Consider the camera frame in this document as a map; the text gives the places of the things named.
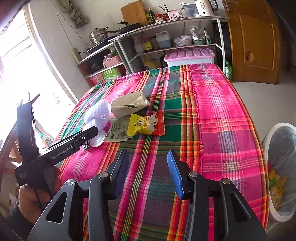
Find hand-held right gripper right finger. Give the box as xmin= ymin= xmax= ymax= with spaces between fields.
xmin=167 ymin=149 xmax=270 ymax=241

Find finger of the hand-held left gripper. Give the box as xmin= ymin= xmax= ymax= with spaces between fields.
xmin=50 ymin=126 xmax=99 ymax=151
xmin=17 ymin=94 xmax=41 ymax=163

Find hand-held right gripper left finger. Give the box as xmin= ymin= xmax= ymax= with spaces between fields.
xmin=26 ymin=149 xmax=130 ymax=241

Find clear plastic lid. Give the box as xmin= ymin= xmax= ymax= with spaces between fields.
xmin=90 ymin=128 xmax=107 ymax=147

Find white plastic bag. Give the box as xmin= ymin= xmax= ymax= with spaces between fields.
xmin=84 ymin=100 xmax=111 ymax=127

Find clear printed wrapper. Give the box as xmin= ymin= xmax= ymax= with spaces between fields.
xmin=104 ymin=117 xmax=133 ymax=142

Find beige tissue pack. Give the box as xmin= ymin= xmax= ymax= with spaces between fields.
xmin=110 ymin=90 xmax=150 ymax=117

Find yellow red snack packet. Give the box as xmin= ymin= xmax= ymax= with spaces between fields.
xmin=127 ymin=110 xmax=166 ymax=137

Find white trash bin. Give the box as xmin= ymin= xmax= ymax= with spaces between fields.
xmin=261 ymin=123 xmax=296 ymax=223

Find yellow green packet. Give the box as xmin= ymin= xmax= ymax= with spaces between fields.
xmin=268 ymin=169 xmax=289 ymax=204

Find clear bin liner bag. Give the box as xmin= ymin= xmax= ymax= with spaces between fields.
xmin=266 ymin=126 xmax=296 ymax=217

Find person's left hand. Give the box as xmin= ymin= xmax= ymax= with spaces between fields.
xmin=18 ymin=166 xmax=63 ymax=210

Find green label bottle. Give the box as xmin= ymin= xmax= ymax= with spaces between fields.
xmin=38 ymin=133 xmax=55 ymax=149

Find red carton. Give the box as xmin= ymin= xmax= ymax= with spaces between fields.
xmin=89 ymin=75 xmax=104 ymax=87

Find window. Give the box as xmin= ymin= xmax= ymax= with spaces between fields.
xmin=0 ymin=5 xmax=79 ymax=149

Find green carton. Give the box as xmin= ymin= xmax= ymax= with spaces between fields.
xmin=100 ymin=68 xmax=122 ymax=80

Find pink plastic basket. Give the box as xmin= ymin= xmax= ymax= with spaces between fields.
xmin=103 ymin=55 xmax=122 ymax=68

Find white corner shelf unit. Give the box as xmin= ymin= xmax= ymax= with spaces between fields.
xmin=76 ymin=42 xmax=130 ymax=87

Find pink green plaid tablecloth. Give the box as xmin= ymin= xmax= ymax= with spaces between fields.
xmin=53 ymin=64 xmax=270 ymax=241

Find black induction cooker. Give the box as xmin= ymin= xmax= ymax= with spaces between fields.
xmin=86 ymin=40 xmax=114 ymax=52

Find yellow cooking oil bottle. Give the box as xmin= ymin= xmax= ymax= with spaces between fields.
xmin=143 ymin=54 xmax=160 ymax=70

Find steel steamer pot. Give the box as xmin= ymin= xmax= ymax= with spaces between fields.
xmin=89 ymin=27 xmax=109 ymax=45

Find clear plastic bottle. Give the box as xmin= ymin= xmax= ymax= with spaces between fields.
xmin=134 ymin=37 xmax=145 ymax=55

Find yellow label sauce bottle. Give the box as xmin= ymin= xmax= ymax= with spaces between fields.
xmin=142 ymin=35 xmax=153 ymax=52

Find black frying pan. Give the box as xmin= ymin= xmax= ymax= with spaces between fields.
xmin=107 ymin=21 xmax=141 ymax=34

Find hanging grey cloth bag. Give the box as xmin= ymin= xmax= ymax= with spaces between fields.
xmin=57 ymin=0 xmax=89 ymax=29

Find green plastic bottle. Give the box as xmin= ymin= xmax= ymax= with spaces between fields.
xmin=223 ymin=61 xmax=232 ymax=80

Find large jug dark liquid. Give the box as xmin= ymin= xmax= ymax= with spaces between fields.
xmin=155 ymin=31 xmax=173 ymax=49

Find pink lid storage box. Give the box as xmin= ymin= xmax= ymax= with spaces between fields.
xmin=164 ymin=47 xmax=216 ymax=67

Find wooden cutting board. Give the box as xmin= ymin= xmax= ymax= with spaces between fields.
xmin=121 ymin=0 xmax=148 ymax=26

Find white metal shelf unit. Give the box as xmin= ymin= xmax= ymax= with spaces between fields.
xmin=109 ymin=16 xmax=228 ymax=77

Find white food bags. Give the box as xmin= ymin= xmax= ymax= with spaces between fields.
xmin=190 ymin=24 xmax=205 ymax=41

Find pink chopstick holder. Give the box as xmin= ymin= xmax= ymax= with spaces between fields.
xmin=168 ymin=9 xmax=184 ymax=20

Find wooden door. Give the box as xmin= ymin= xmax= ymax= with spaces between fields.
xmin=222 ymin=0 xmax=281 ymax=85

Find clear plastic pitcher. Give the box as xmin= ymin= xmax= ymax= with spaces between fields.
xmin=180 ymin=3 xmax=198 ymax=18

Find white electric kettle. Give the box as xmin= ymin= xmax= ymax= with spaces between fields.
xmin=194 ymin=0 xmax=219 ymax=17

